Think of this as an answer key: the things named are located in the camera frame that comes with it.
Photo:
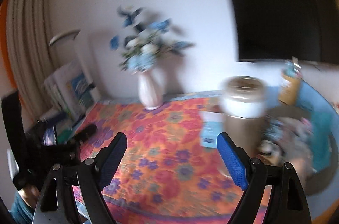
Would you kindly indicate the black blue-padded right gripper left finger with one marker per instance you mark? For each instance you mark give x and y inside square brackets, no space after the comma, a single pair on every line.
[56,203]

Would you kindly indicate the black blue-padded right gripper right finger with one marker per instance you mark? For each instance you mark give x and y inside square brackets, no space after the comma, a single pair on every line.
[287,203]

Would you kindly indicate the teal towel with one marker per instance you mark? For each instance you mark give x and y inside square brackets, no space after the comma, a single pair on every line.
[320,145]

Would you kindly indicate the left hand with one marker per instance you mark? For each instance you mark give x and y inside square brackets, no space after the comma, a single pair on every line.
[30,195]

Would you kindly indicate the round brown basket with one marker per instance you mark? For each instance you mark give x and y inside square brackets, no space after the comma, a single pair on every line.
[287,136]

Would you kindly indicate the floral orange tablecloth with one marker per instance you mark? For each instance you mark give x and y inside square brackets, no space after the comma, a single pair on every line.
[165,176]

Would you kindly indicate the stack of books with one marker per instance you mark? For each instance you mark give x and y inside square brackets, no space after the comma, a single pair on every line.
[70,91]

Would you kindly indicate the white ribbed vase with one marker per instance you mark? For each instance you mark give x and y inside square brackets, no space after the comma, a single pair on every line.
[150,94]

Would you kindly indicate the blue table mat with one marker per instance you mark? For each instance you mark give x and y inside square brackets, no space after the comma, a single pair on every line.
[321,200]

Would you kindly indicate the blue tissue box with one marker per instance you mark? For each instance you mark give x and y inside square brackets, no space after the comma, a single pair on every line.
[213,125]

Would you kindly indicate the bamboo pen holder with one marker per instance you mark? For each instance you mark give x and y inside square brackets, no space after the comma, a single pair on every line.
[291,80]

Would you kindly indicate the beige cylindrical air purifier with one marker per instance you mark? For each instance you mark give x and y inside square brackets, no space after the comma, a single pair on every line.
[243,102]

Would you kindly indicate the beige curtain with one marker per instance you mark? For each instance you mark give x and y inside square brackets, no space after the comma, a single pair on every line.
[28,33]

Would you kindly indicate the blue white artificial flowers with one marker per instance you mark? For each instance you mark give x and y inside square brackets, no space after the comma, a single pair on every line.
[142,50]

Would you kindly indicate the black wall television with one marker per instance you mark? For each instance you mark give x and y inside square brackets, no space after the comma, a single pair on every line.
[275,30]

